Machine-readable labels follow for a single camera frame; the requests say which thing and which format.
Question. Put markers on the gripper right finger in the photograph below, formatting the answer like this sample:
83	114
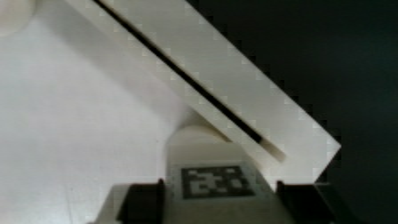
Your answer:
312	203

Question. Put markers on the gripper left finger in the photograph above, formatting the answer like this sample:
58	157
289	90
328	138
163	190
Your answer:
133	204

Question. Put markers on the white leg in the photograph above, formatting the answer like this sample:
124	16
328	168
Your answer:
216	191

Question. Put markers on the white square tabletop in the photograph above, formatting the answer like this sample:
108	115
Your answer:
89	114

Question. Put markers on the white obstacle wall right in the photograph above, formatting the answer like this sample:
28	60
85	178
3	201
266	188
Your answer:
295	147

